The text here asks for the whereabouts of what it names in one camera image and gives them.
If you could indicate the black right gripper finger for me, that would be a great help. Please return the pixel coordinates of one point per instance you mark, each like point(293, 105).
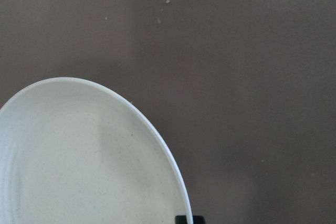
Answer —
point(197, 219)

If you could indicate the cream shallow bowl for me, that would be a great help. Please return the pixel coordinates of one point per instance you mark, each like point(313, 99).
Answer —
point(74, 151)

